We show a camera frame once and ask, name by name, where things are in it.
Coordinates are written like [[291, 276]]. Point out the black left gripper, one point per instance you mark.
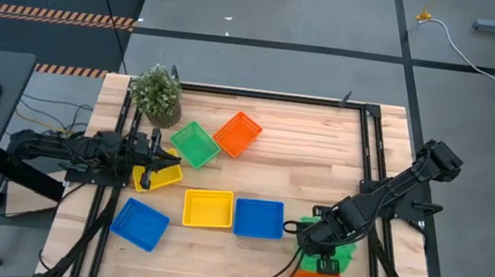
[[137, 151]]

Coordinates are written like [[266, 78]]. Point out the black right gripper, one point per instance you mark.
[[323, 233]]

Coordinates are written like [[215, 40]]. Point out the green plastic slotted basket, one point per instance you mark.
[[347, 252], [194, 146], [308, 263]]

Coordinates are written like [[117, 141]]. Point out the yellow plastic slotted basket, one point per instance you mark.
[[208, 209], [167, 178]]

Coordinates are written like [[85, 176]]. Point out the blue plastic slotted basket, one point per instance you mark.
[[140, 224], [259, 219]]

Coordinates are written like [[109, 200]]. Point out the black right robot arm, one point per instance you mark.
[[392, 190]]

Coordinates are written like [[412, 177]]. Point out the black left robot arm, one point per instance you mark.
[[47, 147]]

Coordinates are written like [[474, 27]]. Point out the artificial plant in ribbed pot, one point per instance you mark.
[[156, 92]]

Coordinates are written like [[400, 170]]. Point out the yellow power plug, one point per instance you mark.
[[423, 16]]

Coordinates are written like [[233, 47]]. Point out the thin frame upright post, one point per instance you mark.
[[175, 74], [345, 99]]

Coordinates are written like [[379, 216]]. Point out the black aluminium table frame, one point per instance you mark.
[[281, 97]]

